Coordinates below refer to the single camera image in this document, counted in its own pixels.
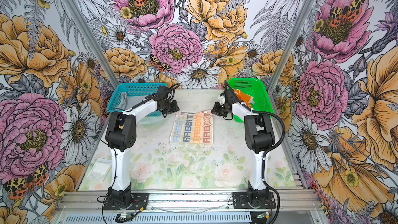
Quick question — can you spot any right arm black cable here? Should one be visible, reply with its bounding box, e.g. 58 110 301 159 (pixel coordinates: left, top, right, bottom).
223 80 286 224

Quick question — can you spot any aluminium frame post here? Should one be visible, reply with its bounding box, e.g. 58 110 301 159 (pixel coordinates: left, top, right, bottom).
269 0 327 83
62 0 119 88

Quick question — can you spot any green plastic basket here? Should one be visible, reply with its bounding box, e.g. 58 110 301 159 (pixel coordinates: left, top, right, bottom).
228 78 274 113

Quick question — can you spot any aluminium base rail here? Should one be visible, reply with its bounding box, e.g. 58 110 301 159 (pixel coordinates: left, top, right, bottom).
53 188 327 224

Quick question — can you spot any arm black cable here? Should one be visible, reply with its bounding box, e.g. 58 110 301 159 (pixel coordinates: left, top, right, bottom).
97 83 181 224
223 80 286 224

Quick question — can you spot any printed cream towel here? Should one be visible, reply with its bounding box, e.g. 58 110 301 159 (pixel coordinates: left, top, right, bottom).
170 111 214 144

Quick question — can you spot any orange patterned towel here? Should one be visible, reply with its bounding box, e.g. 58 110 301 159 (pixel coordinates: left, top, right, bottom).
234 89 255 108

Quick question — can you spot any teal plastic basket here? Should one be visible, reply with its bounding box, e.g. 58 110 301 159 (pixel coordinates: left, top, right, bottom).
106 83 167 113

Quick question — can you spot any right aluminium frame post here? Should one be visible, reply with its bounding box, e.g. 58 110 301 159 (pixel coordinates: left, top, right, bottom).
269 0 327 83

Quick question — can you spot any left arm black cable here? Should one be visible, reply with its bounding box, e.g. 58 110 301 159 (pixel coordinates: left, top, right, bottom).
97 83 181 224

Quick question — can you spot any left aluminium frame post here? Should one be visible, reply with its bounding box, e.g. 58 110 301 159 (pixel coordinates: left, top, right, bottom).
62 0 119 88

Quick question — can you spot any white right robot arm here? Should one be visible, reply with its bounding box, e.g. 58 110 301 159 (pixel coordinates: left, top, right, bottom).
211 89 276 208

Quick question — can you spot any light grey towel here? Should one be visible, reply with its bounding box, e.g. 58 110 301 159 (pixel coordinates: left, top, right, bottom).
116 92 157 113

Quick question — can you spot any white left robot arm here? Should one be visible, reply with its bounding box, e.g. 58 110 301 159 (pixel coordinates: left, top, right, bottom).
105 83 180 209

